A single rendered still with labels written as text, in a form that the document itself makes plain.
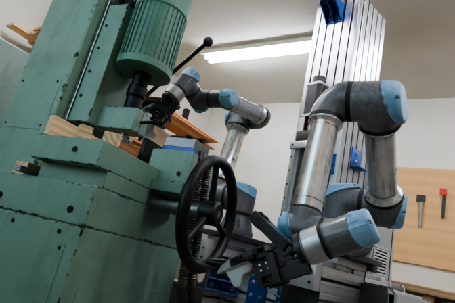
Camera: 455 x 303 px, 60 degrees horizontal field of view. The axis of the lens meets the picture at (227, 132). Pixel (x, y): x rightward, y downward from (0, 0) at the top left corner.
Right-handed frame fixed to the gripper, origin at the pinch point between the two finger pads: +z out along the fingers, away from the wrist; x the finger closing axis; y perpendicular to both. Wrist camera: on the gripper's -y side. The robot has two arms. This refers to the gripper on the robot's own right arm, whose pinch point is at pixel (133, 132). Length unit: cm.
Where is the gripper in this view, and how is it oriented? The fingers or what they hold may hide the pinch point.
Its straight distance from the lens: 154.1
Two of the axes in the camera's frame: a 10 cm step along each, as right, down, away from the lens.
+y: 8.2, 5.2, -2.6
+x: 0.0, 4.5, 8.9
